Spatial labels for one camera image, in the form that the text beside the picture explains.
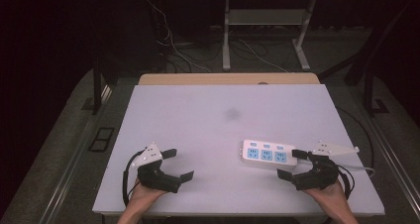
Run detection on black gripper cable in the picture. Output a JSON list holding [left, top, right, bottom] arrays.
[[336, 164, 356, 201], [121, 149, 147, 208]]

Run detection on black rectangular floor frame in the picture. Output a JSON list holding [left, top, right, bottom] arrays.
[[87, 126, 116, 154]]

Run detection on person's right hand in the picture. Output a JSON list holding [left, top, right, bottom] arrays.
[[302, 179, 352, 216]]

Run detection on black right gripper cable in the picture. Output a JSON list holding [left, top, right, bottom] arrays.
[[336, 164, 356, 201]]

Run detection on black metal stand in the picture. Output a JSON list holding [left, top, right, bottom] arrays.
[[317, 0, 418, 118], [81, 56, 119, 116]]

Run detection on white floor cable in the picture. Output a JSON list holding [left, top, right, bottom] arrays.
[[237, 38, 289, 73], [145, 0, 213, 74]]

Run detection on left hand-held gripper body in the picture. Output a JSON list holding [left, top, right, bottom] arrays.
[[130, 142, 182, 194]]

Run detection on person's left hand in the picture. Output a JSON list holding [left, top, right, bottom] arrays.
[[126, 178, 166, 215]]

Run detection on metal floor rail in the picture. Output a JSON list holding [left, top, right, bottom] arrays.
[[358, 93, 420, 212], [39, 84, 114, 224]]

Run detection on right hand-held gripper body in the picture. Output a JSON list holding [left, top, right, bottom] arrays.
[[291, 140, 361, 191]]

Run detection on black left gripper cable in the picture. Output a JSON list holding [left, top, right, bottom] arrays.
[[121, 149, 147, 208]]

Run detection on grey metal desk frame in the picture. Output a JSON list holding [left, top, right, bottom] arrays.
[[222, 0, 318, 73]]

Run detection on white power strip blue sockets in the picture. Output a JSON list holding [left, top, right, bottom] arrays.
[[238, 139, 299, 168]]

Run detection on wooden table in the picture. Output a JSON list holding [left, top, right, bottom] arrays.
[[92, 72, 386, 218]]

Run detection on black floor cable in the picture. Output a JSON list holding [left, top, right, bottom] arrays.
[[336, 106, 376, 169]]

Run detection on white power strip cable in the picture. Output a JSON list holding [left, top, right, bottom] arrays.
[[296, 160, 376, 178]]

